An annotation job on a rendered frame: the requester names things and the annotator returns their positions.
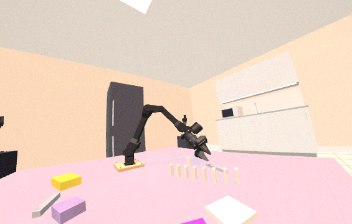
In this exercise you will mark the pale purple block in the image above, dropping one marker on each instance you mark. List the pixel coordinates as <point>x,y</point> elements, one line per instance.
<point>68,209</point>

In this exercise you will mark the purple flat rectangular block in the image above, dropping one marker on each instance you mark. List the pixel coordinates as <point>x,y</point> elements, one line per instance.
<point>197,221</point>

